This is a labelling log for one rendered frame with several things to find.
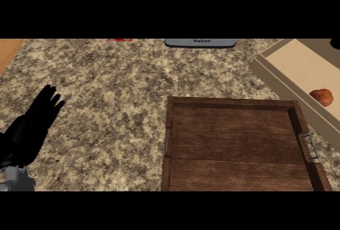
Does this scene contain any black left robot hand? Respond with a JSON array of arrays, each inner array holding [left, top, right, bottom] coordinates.
[[0, 84, 66, 169]]

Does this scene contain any brown wooden tray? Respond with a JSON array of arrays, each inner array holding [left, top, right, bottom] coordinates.
[[159, 95, 334, 192]]

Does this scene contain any beige cardboard box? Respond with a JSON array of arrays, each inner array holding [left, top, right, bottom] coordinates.
[[249, 39, 340, 144]]

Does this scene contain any orange-brown sweet potato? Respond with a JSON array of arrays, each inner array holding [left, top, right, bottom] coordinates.
[[307, 88, 334, 108]]

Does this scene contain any pale wooden board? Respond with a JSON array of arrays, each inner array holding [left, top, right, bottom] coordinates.
[[0, 39, 26, 75]]

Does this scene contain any grey flat appliance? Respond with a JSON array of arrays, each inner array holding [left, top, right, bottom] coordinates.
[[164, 39, 238, 49]]

